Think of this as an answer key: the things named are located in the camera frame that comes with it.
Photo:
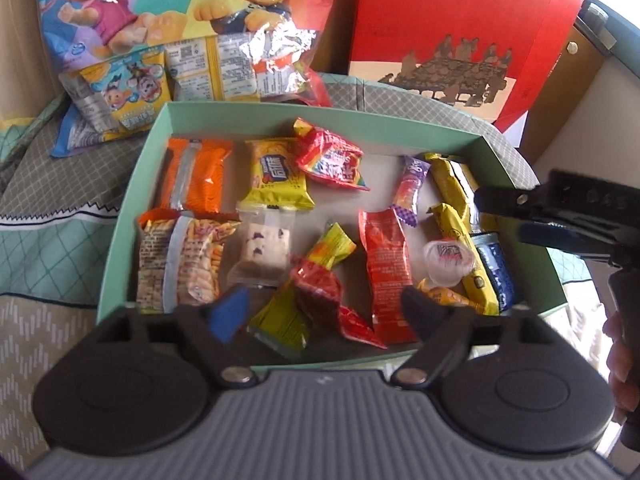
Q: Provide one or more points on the clear-wrapped nougat packet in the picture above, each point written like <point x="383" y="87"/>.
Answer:
<point x="262" y="250"/>

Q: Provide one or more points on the grey metal latch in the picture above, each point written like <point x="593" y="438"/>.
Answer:
<point x="594" y="20"/>

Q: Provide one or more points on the yellow green candy packet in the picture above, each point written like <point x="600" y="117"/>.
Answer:
<point x="280" y="317"/>

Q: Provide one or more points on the clear jelly cup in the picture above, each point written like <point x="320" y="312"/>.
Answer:
<point x="447" y="262"/>

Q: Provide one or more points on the beige embroidered curtain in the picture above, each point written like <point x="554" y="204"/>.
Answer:
<point x="25" y="60"/>

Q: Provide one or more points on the blue and white packet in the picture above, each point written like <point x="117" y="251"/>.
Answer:
<point x="70" y="140"/>

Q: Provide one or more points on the red rainbow candy packet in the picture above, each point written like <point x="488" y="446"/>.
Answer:
<point x="325" y="160"/>

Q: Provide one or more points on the yellow snack packet blue label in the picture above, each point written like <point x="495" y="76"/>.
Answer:
<point x="275" y="175"/>

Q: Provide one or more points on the person's right hand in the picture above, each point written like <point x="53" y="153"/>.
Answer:
<point x="625" y="365"/>

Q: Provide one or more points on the small yellow cartoon packet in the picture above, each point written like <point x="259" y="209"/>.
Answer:
<point x="130" y="90"/>

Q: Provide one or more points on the red foil candy packet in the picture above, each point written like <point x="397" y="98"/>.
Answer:
<point x="320" y="285"/>

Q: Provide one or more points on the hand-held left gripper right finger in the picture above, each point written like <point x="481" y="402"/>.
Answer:
<point x="422" y="312"/>

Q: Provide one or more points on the purple candy packet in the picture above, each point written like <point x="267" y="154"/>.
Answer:
<point x="412" y="190"/>

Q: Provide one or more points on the small orange snack packet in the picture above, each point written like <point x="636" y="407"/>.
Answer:
<point x="445" y="296"/>

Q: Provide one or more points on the red gift box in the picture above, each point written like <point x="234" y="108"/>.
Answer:
<point x="425" y="20"/>

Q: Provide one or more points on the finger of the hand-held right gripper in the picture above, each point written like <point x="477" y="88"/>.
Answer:
<point x="550" y="237"/>
<point x="510" y="202"/>

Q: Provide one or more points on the red snack packet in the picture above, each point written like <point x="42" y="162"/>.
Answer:
<point x="387" y="270"/>

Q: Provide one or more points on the long yellow snack bar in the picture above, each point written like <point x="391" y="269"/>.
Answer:
<point x="450" y="180"/>
<point x="452" y="225"/>

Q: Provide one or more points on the large cartoon snack bag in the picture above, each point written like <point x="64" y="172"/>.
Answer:
<point x="150" y="0"/>

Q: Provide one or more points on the wooden cabinet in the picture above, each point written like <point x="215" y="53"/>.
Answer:
<point x="565" y="90"/>

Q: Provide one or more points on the clear rice cracker packet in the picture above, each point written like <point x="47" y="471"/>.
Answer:
<point x="195" y="255"/>

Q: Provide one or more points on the green cardboard box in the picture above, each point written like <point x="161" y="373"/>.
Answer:
<point x="345" y="205"/>

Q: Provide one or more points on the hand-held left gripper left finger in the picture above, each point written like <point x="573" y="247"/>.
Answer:
<point x="229" y="312"/>

